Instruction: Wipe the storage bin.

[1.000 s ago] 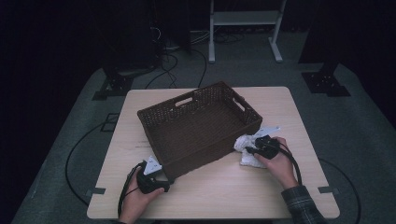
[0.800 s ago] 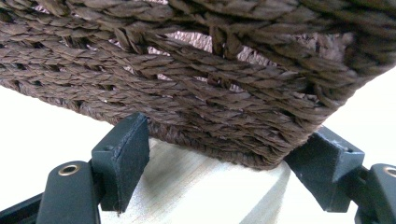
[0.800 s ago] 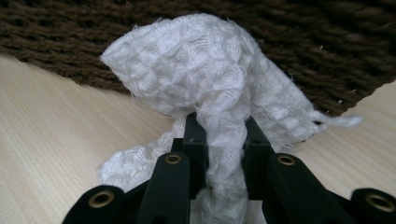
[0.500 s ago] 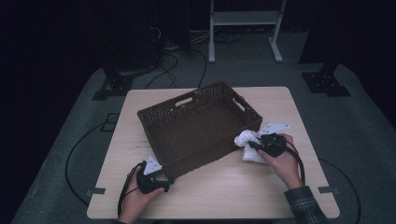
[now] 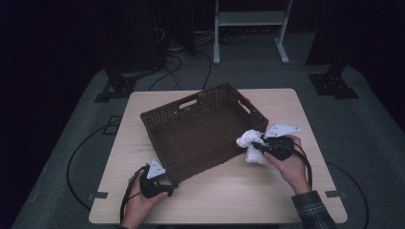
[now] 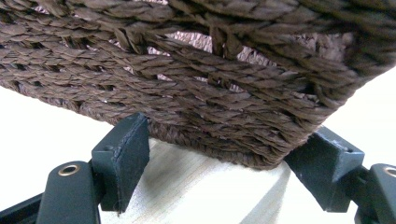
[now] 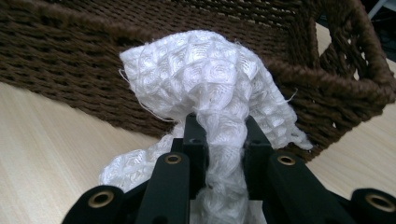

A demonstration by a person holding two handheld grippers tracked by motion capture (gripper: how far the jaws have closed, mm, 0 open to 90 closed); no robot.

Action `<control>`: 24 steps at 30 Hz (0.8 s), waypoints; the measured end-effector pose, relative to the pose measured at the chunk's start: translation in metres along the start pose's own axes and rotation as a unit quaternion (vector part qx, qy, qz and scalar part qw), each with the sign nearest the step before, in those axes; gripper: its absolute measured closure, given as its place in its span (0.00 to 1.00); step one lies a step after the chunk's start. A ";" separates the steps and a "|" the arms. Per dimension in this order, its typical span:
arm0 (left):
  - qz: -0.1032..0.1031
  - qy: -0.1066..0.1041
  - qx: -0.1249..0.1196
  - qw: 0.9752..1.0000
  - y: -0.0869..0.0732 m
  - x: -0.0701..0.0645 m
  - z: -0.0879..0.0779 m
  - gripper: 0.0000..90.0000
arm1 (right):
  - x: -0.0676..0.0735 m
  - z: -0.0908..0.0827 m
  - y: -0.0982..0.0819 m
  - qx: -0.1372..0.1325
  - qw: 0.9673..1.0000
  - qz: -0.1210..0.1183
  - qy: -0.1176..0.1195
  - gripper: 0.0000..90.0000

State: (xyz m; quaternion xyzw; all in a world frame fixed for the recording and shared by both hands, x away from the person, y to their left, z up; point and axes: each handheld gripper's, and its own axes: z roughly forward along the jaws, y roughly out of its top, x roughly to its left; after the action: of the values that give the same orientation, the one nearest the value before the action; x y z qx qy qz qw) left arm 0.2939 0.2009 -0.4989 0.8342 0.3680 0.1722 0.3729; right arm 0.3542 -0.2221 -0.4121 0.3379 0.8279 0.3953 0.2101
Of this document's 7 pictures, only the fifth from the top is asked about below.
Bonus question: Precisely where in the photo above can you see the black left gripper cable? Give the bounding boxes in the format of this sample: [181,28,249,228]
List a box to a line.
[119,165,151,223]

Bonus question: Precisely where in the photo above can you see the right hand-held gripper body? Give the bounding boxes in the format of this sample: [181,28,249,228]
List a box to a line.
[263,123,301,161]

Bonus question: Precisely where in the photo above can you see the white waffle cloth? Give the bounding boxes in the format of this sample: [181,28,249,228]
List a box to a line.
[235,129,271,166]

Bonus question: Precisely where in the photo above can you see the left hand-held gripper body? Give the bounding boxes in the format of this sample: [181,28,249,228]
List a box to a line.
[139,158,170,199]

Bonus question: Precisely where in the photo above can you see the person's left hand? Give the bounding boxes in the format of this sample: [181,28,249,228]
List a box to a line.
[120,177,169,228]

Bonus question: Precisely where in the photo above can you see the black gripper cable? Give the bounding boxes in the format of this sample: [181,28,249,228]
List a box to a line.
[119,165,151,223]
[288,139,313,189]

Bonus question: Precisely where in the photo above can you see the white metal stand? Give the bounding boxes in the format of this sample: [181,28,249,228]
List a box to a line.
[212,0,294,66]

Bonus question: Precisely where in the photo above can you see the black floor cable loop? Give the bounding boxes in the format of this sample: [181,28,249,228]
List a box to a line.
[324,160,371,229]
[66,123,116,212]

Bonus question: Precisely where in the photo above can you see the brown woven basket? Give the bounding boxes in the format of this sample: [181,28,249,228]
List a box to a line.
[139,82,269,188]

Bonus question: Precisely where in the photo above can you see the black cable tangle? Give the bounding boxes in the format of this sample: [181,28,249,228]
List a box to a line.
[219,31,251,46]

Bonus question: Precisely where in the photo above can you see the black stand base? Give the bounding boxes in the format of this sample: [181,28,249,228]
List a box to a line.
[308,61,360,100]
[94,60,161,104]

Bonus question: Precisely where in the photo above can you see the person's right hand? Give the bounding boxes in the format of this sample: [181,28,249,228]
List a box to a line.
[263,135,312,195]

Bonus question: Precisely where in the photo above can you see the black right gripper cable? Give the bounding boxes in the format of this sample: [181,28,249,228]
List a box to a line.
[288,139,313,189]

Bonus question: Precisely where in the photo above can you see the white cable bundle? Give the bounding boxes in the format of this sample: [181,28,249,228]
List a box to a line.
[193,30,218,46]

